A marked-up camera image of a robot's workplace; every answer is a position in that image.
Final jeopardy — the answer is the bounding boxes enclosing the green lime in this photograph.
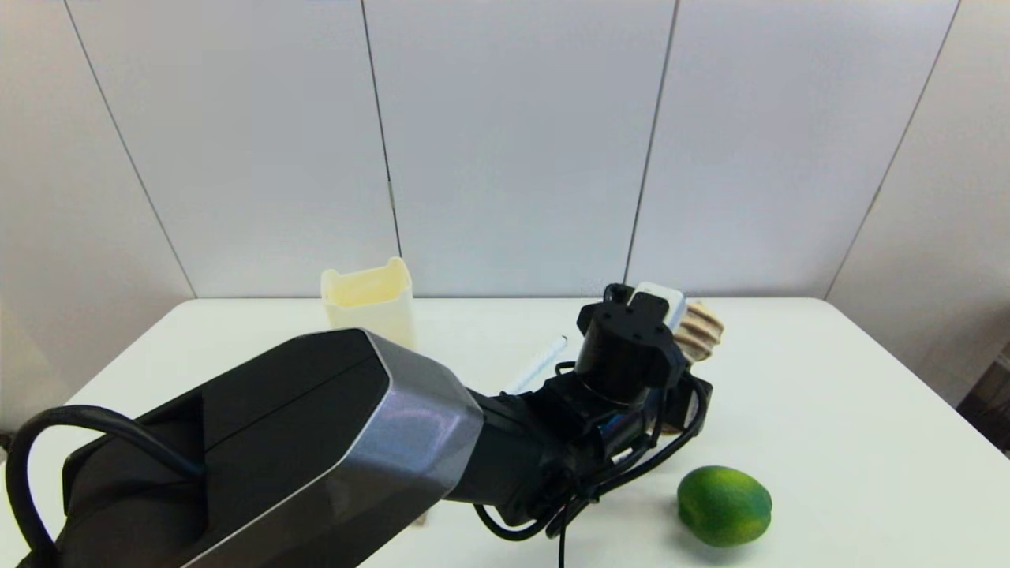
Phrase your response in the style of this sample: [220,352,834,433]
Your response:
[677,465,773,548]

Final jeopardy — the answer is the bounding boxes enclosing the white marker pen black caps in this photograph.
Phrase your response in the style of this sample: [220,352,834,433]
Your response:
[505,335,569,395]

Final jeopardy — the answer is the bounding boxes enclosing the dark object beside table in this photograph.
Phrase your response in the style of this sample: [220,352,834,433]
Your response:
[956,339,1010,460]

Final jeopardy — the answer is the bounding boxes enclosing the cream plastic container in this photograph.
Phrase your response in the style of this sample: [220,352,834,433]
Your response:
[321,256,416,353]

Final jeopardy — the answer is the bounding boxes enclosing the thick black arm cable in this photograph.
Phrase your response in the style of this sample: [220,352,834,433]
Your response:
[4,405,210,568]

